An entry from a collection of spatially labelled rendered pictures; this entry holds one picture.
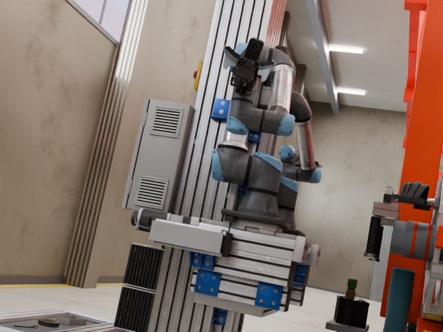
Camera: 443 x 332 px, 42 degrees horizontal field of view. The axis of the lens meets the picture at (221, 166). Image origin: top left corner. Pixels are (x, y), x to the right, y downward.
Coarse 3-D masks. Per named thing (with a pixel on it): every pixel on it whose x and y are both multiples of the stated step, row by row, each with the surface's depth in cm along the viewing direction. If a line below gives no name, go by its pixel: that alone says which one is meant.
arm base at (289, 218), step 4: (280, 208) 258; (284, 208) 258; (288, 208) 259; (292, 208) 260; (280, 212) 258; (284, 212) 258; (288, 212) 259; (292, 212) 260; (280, 216) 257; (284, 216) 257; (288, 216) 259; (292, 216) 260; (284, 220) 256; (288, 220) 258; (292, 220) 259; (292, 224) 258; (292, 228) 258
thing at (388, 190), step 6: (390, 186) 210; (384, 192) 209; (390, 192) 208; (396, 192) 220; (438, 192) 217; (396, 198) 220; (432, 198) 218; (438, 198) 216; (432, 204) 218; (438, 204) 216
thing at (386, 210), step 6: (378, 204) 208; (384, 204) 207; (390, 204) 207; (396, 204) 206; (372, 210) 208; (378, 210) 207; (384, 210) 207; (390, 210) 206; (396, 210) 206; (384, 216) 207; (390, 216) 206; (396, 216) 205
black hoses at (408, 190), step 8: (408, 184) 208; (416, 184) 207; (400, 192) 206; (408, 192) 205; (416, 192) 205; (424, 192) 205; (400, 200) 204; (408, 200) 203; (416, 200) 202; (424, 200) 201; (416, 208) 215; (424, 208) 213
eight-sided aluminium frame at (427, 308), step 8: (440, 200) 196; (440, 208) 194; (440, 216) 194; (432, 224) 241; (440, 224) 194; (432, 264) 192; (440, 264) 191; (432, 272) 192; (440, 272) 191; (432, 280) 193; (440, 280) 234; (424, 288) 231; (432, 288) 195; (424, 296) 227; (440, 296) 196; (424, 304) 204; (432, 304) 224; (440, 304) 198; (424, 312) 202; (432, 312) 202; (440, 312) 200; (440, 320) 202
